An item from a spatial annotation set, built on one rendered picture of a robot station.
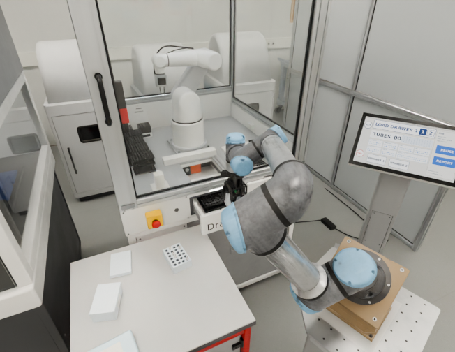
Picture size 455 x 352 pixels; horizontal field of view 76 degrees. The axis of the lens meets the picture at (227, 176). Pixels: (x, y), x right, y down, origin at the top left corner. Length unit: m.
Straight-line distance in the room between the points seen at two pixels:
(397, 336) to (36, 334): 1.41
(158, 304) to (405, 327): 0.91
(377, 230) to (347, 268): 1.19
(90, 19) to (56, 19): 3.19
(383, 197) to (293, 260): 1.26
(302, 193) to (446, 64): 1.91
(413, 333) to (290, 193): 0.83
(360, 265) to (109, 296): 0.89
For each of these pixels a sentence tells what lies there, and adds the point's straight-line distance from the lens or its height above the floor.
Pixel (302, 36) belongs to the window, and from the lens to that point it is 1.45.
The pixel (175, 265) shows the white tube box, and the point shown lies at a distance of 1.32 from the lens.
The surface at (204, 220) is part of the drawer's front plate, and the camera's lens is 1.33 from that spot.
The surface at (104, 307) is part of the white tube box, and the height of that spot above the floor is 0.81.
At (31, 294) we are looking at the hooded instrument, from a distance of 1.30.
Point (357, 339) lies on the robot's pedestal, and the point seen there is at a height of 0.76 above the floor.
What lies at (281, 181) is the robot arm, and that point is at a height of 1.42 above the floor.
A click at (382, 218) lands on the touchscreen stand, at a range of 2.08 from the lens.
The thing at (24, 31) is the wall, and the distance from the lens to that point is 4.36.
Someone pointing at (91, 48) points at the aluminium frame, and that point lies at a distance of 1.13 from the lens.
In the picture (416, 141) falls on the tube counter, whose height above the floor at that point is 1.11.
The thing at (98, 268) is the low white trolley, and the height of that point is 0.76.
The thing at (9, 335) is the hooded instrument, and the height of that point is 0.62.
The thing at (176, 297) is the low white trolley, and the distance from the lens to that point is 1.25.
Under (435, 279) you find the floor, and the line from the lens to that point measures 2.73.
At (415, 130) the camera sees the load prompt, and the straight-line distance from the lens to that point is 1.86.
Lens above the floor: 1.77
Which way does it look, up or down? 32 degrees down
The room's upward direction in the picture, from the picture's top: straight up
